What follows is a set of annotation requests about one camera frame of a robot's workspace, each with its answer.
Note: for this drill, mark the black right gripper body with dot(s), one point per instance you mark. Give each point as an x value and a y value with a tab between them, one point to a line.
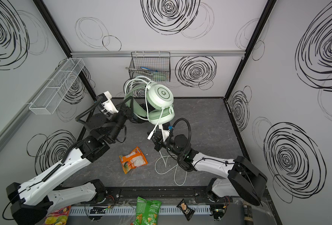
157	138

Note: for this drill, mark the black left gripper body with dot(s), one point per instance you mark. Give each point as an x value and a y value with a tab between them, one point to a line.
128	112

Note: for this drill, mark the mint green headphones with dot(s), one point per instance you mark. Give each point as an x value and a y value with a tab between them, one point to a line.
158	101

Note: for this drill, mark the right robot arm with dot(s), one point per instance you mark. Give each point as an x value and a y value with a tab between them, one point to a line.
237	174

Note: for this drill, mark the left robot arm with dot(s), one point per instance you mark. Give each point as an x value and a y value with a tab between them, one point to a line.
31	201

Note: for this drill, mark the orange snack packet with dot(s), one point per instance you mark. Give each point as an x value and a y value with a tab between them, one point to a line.
133	160

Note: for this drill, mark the green chips bag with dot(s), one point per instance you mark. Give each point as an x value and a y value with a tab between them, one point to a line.
147	212

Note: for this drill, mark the small dark snack packet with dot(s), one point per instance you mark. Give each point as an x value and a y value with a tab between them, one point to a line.
186	210

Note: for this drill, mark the dark bottle at edge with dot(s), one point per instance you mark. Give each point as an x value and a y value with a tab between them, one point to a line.
248	214

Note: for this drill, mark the Fox's fruits candy bag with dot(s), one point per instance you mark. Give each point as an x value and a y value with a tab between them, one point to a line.
58	217

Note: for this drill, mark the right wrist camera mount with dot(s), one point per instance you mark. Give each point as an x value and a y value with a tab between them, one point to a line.
165	130

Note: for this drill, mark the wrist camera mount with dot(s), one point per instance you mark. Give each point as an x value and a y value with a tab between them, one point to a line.
106	106
165	130

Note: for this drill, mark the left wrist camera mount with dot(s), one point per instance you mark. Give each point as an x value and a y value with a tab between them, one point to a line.
106	106

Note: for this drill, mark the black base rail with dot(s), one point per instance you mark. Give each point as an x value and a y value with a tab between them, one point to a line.
198	194

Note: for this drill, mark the black wire basket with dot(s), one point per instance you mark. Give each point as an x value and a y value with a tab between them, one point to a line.
155	60

